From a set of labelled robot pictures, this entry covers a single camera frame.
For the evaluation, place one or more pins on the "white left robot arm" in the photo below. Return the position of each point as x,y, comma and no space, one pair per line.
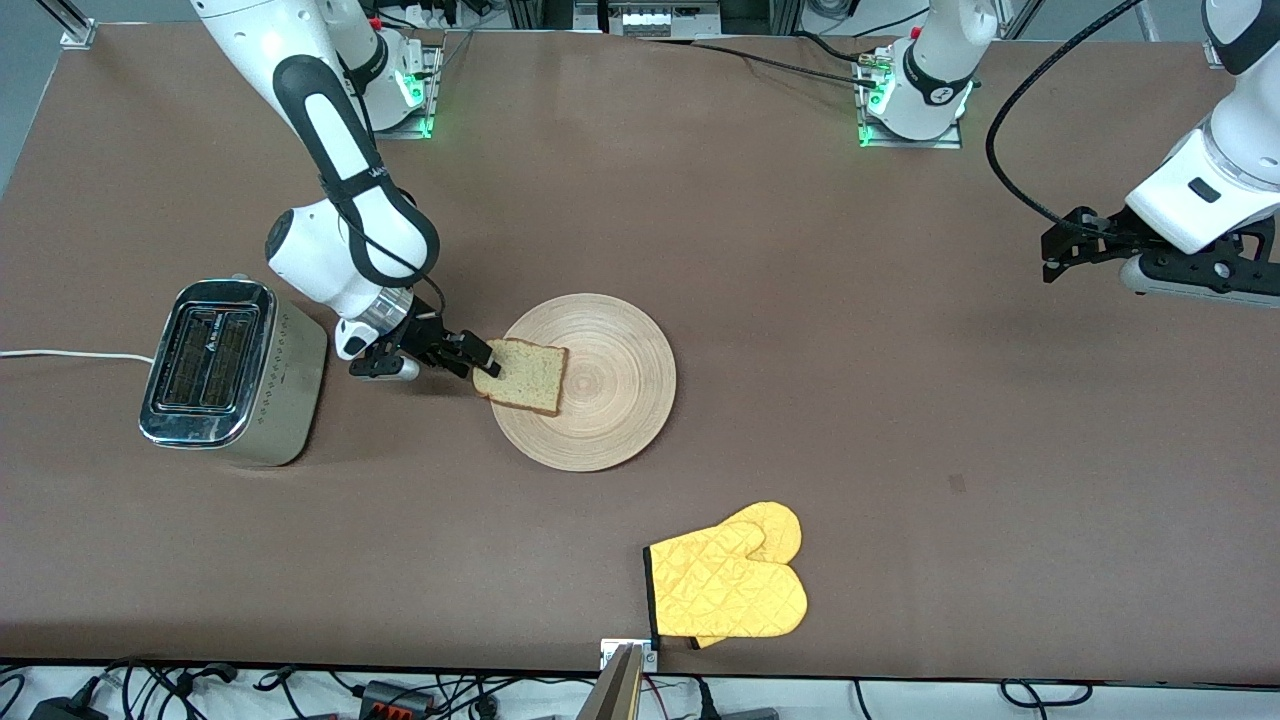
935,115

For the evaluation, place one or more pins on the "black orange connector block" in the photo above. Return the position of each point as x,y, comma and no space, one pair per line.
395,700

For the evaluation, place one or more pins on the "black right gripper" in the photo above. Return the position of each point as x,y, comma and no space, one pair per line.
424,334

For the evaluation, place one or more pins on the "round wooden plate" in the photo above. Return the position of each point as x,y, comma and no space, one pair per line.
615,400

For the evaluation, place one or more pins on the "grey power strip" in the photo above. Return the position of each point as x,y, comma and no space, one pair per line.
650,20

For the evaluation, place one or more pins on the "black power adapter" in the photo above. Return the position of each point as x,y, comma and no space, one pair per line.
65,710

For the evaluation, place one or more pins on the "metal camera mount bar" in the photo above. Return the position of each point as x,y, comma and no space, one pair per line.
620,690

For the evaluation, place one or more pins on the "slice of brown bread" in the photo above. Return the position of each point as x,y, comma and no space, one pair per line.
530,380

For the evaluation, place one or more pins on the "aluminium table corner bracket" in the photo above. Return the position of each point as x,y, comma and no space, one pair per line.
1214,55
80,32

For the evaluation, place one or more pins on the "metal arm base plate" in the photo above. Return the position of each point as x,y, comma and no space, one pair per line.
950,142
415,130

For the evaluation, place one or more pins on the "silver two-slot toaster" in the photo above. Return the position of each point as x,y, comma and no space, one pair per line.
280,400

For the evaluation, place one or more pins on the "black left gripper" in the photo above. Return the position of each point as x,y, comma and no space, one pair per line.
1098,238

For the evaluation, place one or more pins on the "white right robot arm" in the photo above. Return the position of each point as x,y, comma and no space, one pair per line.
315,260

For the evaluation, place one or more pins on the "yellow quilted oven mitt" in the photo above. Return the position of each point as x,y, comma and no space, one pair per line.
720,590
782,528

